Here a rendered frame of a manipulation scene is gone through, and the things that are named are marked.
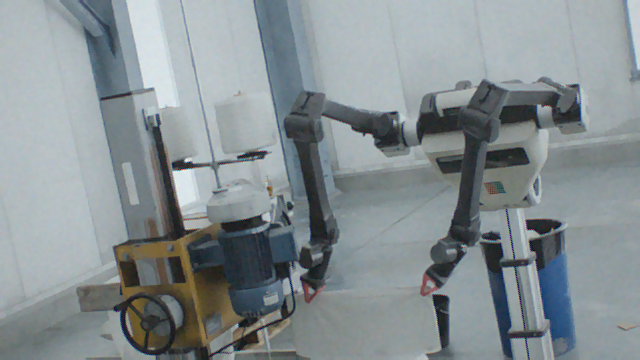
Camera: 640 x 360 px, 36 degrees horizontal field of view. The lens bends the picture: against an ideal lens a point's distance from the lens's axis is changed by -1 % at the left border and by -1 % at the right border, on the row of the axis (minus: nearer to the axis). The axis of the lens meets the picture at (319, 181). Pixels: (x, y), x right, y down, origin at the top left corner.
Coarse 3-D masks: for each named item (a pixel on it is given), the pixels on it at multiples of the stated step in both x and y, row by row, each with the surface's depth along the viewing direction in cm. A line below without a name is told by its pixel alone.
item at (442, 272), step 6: (432, 264) 292; (438, 264) 288; (444, 264) 287; (450, 264) 287; (456, 264) 287; (426, 270) 287; (432, 270) 289; (438, 270) 288; (444, 270) 288; (450, 270) 288; (438, 276) 288; (444, 276) 289; (450, 276) 293; (438, 282) 286; (444, 282) 286
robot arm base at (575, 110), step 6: (570, 84) 300; (576, 84) 299; (576, 90) 299; (576, 96) 295; (576, 102) 294; (570, 108) 294; (576, 108) 296; (558, 114) 299; (564, 114) 297; (570, 114) 297; (576, 114) 296; (558, 120) 299; (564, 120) 297; (570, 120) 297; (576, 120) 296
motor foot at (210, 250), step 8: (200, 240) 279; (208, 240) 283; (216, 240) 281; (192, 248) 274; (200, 248) 275; (208, 248) 275; (216, 248) 275; (192, 256) 275; (200, 256) 278; (208, 256) 277; (216, 256) 276; (192, 264) 275; (200, 264) 278; (208, 264) 276; (216, 264) 275
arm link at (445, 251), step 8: (448, 232) 287; (472, 232) 282; (480, 232) 283; (440, 240) 280; (448, 240) 281; (456, 240) 283; (464, 240) 286; (472, 240) 282; (432, 248) 281; (440, 248) 280; (448, 248) 279; (432, 256) 281; (440, 256) 280; (448, 256) 279; (456, 256) 283
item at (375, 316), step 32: (384, 288) 302; (416, 288) 295; (320, 320) 312; (352, 320) 305; (384, 320) 301; (416, 320) 298; (320, 352) 314; (352, 352) 307; (384, 352) 303; (416, 352) 299
